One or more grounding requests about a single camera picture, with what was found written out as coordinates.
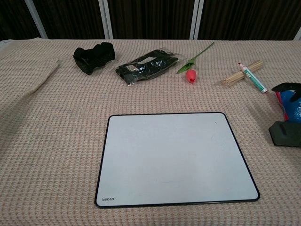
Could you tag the green white marker pen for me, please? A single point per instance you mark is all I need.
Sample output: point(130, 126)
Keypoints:
point(252, 78)

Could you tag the bundle of wooden sticks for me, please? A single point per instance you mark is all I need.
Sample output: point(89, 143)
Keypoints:
point(235, 78)

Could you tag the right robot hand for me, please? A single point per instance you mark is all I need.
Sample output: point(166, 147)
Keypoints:
point(289, 86)

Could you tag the dark grey board eraser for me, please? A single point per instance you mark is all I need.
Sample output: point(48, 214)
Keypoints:
point(287, 136)

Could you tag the black gloves in plastic bag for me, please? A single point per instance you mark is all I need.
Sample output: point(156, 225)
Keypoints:
point(141, 70)

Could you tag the white partition post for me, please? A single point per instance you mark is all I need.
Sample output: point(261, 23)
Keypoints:
point(196, 23)
point(105, 23)
point(37, 23)
point(298, 35)

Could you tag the white dry-erase board black rim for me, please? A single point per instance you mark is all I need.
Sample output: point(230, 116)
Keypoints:
point(152, 160)

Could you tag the blue snack packet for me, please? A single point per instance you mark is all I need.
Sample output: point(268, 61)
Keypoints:
point(290, 110)

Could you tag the artificial red tulip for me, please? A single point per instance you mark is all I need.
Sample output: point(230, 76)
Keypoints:
point(191, 75)

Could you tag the beige waffle weave tablecloth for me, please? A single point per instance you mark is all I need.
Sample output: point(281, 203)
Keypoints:
point(58, 141)

